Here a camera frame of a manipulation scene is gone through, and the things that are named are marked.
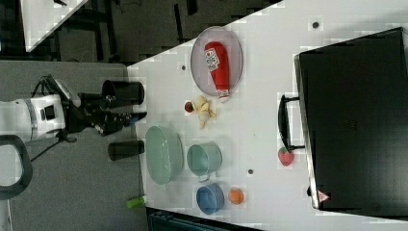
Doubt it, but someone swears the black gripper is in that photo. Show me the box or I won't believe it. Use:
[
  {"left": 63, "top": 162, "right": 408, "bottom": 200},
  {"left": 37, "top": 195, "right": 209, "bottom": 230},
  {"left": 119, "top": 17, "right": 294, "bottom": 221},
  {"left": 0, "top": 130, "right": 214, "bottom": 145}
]
[{"left": 65, "top": 93, "right": 147, "bottom": 136}]

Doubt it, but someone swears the red plush ketchup bottle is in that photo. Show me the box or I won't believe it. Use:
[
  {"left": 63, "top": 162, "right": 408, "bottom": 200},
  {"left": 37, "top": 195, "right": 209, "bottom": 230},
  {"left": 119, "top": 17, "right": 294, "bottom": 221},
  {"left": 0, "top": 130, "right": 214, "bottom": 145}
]
[{"left": 204, "top": 41, "right": 230, "bottom": 103}]

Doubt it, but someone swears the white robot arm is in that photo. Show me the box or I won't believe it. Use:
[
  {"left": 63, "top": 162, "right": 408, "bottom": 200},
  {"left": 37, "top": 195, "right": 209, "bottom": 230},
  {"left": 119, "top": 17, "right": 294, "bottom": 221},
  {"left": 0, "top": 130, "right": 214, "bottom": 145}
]
[{"left": 1, "top": 94, "right": 76, "bottom": 200}]

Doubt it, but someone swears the grey round plate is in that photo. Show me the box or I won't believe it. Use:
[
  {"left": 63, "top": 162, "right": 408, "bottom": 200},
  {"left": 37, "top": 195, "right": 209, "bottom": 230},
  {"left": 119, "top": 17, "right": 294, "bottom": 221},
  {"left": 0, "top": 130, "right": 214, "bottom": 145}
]
[{"left": 191, "top": 26, "right": 242, "bottom": 96}]

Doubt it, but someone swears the black cylinder cup upper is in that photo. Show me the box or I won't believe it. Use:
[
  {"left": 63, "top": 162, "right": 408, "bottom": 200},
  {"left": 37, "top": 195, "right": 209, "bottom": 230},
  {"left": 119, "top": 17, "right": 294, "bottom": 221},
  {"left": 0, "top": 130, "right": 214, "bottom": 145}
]
[{"left": 102, "top": 80, "right": 144, "bottom": 108}]

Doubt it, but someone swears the black cylinder cup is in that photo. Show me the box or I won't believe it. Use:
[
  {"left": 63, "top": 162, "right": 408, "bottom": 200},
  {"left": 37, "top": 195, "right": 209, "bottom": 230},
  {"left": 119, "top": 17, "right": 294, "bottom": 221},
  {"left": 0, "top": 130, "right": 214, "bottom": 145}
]
[
  {"left": 108, "top": 141, "right": 144, "bottom": 161},
  {"left": 102, "top": 80, "right": 144, "bottom": 108}
]

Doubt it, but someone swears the black cylinder cup lower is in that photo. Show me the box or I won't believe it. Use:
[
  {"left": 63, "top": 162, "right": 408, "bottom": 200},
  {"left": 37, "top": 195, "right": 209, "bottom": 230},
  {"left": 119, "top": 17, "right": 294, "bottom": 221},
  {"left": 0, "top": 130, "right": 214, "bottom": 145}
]
[{"left": 108, "top": 141, "right": 144, "bottom": 161}]

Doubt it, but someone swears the green perforated colander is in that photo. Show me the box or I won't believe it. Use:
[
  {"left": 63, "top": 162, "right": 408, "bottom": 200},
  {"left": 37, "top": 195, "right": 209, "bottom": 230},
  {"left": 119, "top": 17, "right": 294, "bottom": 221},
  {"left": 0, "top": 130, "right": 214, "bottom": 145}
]
[{"left": 145, "top": 126, "right": 184, "bottom": 185}]

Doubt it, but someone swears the small red plush tomato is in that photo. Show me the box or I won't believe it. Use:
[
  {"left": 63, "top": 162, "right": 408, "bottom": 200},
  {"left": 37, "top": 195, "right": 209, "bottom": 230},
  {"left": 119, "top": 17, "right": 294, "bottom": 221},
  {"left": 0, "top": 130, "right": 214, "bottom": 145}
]
[{"left": 185, "top": 101, "right": 194, "bottom": 113}]

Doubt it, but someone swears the peeled plush banana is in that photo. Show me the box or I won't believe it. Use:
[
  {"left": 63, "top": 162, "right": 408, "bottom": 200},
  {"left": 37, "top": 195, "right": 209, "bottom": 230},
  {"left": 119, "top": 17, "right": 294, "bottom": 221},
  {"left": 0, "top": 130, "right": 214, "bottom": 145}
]
[{"left": 192, "top": 95, "right": 217, "bottom": 129}]

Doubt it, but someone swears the green mug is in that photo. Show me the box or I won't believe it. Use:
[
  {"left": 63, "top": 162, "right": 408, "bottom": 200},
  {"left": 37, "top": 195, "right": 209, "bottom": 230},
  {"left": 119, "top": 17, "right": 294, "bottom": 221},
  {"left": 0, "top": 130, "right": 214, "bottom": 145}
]
[{"left": 187, "top": 141, "right": 222, "bottom": 183}]

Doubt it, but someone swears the green spatula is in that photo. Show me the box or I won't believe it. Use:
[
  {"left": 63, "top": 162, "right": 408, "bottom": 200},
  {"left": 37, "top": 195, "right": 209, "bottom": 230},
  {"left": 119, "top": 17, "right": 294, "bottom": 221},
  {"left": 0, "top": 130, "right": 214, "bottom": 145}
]
[{"left": 125, "top": 195, "right": 146, "bottom": 209}]

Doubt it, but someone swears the blue mug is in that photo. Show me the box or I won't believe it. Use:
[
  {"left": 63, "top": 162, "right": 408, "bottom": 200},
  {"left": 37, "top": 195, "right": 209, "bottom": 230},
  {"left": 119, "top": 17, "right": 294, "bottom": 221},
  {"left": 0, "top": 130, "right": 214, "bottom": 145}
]
[{"left": 195, "top": 183, "right": 224, "bottom": 215}]

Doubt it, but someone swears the orange plush fruit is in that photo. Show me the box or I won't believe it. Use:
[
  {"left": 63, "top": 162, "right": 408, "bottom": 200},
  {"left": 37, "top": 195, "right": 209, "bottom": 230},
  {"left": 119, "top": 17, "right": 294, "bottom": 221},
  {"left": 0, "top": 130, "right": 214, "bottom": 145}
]
[{"left": 228, "top": 188, "right": 243, "bottom": 205}]

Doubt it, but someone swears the pink plush strawberry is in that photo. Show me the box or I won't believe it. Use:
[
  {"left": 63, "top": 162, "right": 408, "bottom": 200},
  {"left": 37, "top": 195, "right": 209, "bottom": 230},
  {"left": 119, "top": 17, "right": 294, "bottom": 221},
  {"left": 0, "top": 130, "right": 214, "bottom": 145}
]
[{"left": 278, "top": 147, "right": 294, "bottom": 167}]

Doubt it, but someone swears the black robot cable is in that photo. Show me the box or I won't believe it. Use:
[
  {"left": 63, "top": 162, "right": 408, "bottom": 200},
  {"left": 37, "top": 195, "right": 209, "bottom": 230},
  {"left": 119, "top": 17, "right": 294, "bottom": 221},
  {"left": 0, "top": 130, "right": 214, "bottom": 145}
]
[{"left": 30, "top": 75, "right": 78, "bottom": 163}]

